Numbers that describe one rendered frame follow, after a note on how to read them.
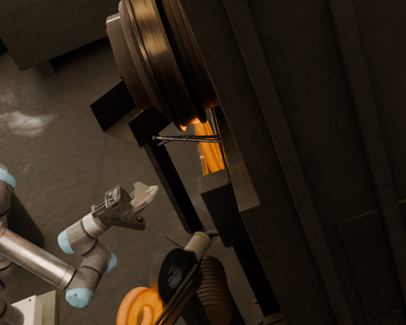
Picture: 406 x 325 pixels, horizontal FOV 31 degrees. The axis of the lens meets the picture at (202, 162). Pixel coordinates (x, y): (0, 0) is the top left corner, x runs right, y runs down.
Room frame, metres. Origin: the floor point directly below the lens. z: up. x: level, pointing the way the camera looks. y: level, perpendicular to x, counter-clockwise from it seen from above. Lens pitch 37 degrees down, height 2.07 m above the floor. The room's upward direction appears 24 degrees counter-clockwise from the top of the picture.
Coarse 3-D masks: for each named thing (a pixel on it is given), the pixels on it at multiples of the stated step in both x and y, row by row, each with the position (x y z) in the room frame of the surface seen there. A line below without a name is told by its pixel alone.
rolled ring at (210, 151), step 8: (200, 128) 1.80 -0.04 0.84; (208, 128) 1.89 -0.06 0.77; (200, 144) 1.77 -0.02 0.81; (208, 144) 1.76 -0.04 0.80; (216, 144) 1.89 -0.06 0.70; (208, 152) 1.75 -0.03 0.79; (216, 152) 1.85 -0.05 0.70; (208, 160) 1.74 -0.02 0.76; (216, 160) 1.74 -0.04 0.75; (216, 168) 1.75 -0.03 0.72
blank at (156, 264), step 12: (168, 252) 1.42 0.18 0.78; (180, 252) 1.44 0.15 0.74; (156, 264) 1.39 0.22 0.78; (168, 264) 1.40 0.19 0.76; (180, 264) 1.43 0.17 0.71; (156, 276) 1.37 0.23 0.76; (180, 276) 1.42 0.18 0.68; (156, 288) 1.35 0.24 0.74; (168, 288) 1.37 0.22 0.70; (168, 300) 1.36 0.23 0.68
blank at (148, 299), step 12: (144, 288) 1.33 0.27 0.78; (132, 300) 1.29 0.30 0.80; (144, 300) 1.31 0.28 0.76; (156, 300) 1.33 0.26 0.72; (120, 312) 1.28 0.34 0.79; (132, 312) 1.27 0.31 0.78; (144, 312) 1.33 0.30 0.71; (156, 312) 1.32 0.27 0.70; (120, 324) 1.26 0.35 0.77; (132, 324) 1.26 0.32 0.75; (144, 324) 1.30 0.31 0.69
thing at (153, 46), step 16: (128, 0) 1.74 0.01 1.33; (144, 0) 1.74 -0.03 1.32; (144, 16) 1.70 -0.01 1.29; (144, 32) 1.67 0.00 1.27; (160, 32) 1.66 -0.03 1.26; (144, 48) 1.64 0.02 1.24; (160, 48) 1.64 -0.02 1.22; (160, 64) 1.62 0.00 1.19; (160, 80) 1.62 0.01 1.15; (176, 80) 1.61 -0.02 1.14; (160, 96) 1.61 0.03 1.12; (176, 96) 1.61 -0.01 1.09; (176, 112) 1.63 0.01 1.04; (192, 112) 1.63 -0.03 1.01
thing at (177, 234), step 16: (112, 96) 2.47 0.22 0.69; (128, 96) 2.50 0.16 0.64; (96, 112) 2.43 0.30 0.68; (112, 112) 2.46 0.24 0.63; (128, 112) 2.48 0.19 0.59; (144, 112) 2.23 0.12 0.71; (112, 128) 2.42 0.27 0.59; (128, 128) 2.36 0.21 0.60; (144, 128) 2.22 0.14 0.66; (160, 128) 2.24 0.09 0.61; (144, 144) 2.20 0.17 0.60; (160, 160) 2.30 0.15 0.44; (160, 176) 2.33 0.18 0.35; (176, 176) 2.32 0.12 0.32; (176, 192) 2.30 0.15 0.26; (176, 208) 2.33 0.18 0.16; (192, 208) 2.32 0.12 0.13; (176, 224) 2.41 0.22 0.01; (192, 224) 2.31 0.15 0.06; (208, 224) 2.33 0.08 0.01; (176, 240) 2.32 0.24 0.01
